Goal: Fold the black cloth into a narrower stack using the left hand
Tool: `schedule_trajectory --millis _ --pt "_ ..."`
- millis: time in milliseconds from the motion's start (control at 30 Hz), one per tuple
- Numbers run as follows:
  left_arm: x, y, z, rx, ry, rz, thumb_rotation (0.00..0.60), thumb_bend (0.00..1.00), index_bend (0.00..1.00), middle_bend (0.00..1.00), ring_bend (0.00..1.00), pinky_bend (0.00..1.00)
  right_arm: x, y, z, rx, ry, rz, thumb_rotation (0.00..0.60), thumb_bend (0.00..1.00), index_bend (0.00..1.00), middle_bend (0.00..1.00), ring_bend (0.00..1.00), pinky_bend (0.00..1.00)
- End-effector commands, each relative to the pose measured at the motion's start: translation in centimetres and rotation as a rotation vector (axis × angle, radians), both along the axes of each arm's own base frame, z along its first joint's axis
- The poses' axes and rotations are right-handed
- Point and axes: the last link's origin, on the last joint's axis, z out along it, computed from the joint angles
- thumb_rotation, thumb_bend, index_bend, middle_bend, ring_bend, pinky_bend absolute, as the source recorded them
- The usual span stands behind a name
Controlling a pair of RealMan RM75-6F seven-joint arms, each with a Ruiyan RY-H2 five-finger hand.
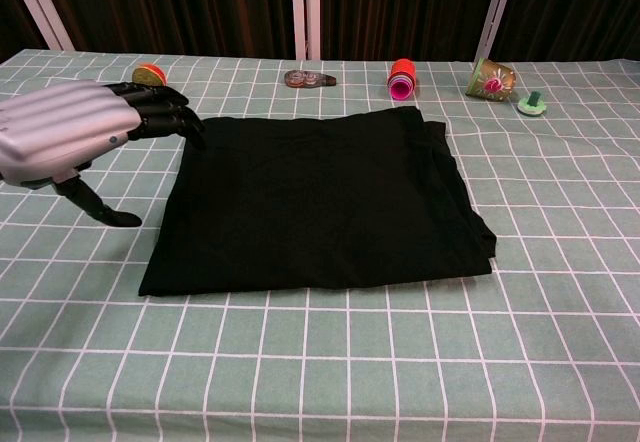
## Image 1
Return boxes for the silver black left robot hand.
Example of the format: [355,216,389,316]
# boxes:
[0,79,207,228]

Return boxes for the black cloth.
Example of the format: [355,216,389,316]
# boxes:
[138,105,498,298]

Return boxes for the orange and olive round toy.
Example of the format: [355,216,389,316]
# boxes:
[131,63,167,87]

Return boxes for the dark brown curtain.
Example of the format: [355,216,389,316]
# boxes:
[0,0,640,63]

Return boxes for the brown flat figurine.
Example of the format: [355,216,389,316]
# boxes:
[283,69,338,89]

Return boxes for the red pink stacked cups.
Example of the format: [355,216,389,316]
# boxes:
[386,58,417,102]

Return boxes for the olive floral painted cup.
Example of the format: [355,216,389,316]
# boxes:
[465,57,517,101]

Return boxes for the green checked tablecloth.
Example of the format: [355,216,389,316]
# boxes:
[0,49,640,442]

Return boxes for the small green round toy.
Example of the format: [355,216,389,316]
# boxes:
[517,90,549,117]

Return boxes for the white metal frame post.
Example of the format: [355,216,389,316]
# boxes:
[3,0,76,52]
[291,0,322,61]
[473,0,520,63]

